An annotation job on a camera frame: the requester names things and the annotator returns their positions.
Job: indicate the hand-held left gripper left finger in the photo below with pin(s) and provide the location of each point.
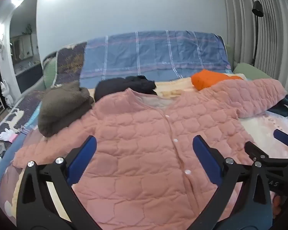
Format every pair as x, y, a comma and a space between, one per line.
82, 158

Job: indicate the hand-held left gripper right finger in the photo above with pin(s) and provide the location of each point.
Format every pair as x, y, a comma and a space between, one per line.
206, 160

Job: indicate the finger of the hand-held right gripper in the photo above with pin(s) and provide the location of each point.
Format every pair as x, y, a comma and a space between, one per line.
284, 137
254, 152

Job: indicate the pink quilted jacket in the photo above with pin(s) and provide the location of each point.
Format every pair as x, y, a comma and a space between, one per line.
139, 136

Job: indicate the person's right hand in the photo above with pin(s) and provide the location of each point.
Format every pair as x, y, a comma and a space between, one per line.
277, 203

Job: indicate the cartoon bear blanket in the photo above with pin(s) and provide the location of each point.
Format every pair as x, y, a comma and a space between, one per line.
259, 129

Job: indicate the teal garment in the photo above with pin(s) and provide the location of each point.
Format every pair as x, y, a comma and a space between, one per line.
282, 109

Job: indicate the brown fleece jacket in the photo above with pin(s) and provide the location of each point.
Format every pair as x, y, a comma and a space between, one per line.
62, 105

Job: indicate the green plain pillow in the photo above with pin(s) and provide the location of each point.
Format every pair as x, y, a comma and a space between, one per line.
249, 70

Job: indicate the black puffer jacket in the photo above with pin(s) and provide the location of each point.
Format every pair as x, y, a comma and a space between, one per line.
115, 85

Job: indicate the white glove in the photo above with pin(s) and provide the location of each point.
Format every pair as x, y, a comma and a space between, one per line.
6, 135

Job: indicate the dark printed bedspread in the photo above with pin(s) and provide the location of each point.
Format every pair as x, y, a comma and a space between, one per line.
14, 115

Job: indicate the orange puffer jacket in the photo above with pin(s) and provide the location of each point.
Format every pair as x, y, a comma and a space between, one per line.
206, 79

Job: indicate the grey cloth item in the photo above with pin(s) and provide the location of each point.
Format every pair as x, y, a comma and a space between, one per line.
0, 152

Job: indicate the green ribbed pillow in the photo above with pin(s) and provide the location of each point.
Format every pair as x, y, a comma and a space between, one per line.
49, 74

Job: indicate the dark kitchen cabinet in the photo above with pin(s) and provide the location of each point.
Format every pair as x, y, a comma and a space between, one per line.
28, 79

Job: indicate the dark floral pillow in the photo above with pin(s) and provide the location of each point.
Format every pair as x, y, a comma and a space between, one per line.
69, 62

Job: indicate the grey pleated curtain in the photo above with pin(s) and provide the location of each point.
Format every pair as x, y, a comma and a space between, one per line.
273, 40

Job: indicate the white cat figurine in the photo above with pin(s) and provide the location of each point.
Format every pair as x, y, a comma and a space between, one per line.
4, 93

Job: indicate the blue plaid quilt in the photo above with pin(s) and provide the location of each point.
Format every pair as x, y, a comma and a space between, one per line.
146, 52

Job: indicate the black floor lamp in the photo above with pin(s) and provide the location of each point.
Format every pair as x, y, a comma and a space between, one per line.
257, 8

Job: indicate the wall mirror cabinet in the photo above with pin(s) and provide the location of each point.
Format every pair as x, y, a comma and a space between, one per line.
24, 46

